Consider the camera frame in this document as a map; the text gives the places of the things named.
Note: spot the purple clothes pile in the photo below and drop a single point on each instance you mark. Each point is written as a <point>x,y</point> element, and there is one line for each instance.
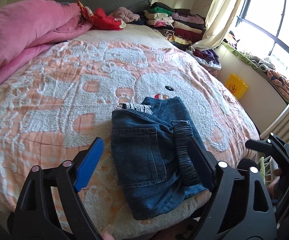
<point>208,58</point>

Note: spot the left hand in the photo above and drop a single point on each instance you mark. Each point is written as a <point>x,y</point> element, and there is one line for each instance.
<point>107,236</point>

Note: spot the blue denim pants lace hem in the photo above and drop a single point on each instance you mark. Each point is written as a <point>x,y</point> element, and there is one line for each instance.
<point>149,149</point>

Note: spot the peach white bear bedspread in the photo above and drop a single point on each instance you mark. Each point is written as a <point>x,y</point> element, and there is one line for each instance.
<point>60,101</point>

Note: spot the patterned blanket on sill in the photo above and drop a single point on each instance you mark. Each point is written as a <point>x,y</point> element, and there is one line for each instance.
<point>280,82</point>

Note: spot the white wire rack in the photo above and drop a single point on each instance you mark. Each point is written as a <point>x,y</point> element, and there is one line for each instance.
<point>268,169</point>

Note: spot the stack of folded clothes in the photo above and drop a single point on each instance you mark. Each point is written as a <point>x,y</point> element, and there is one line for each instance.
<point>178,26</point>

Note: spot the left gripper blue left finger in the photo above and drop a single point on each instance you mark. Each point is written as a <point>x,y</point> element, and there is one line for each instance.
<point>85,163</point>

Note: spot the black trouser leg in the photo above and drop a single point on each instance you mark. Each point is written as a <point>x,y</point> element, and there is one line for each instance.
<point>245,164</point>

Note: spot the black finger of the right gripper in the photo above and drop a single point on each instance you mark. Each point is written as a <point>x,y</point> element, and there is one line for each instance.
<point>258,145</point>

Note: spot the cream curtain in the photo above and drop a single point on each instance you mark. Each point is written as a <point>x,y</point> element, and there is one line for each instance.
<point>218,21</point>

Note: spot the red embroidered garment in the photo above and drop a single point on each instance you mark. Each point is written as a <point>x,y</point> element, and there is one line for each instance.
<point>99,19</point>

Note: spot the right hand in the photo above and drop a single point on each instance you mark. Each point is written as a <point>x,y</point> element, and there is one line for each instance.
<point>273,187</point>

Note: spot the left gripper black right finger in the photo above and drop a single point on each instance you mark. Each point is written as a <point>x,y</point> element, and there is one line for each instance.
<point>204,163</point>

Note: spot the green windowsill cloth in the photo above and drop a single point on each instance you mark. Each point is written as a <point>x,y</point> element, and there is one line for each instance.
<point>260,66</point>

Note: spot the mauve fuzzy garment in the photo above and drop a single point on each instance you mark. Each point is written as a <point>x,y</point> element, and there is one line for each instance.
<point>125,15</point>

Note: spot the window with dark frame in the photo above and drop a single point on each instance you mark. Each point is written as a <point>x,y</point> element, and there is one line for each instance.
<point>262,30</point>

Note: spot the yellow paper bag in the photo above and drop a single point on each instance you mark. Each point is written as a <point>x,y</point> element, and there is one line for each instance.
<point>236,86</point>

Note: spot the pink folded duvet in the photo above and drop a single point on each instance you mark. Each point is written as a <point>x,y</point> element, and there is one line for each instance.
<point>30,27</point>

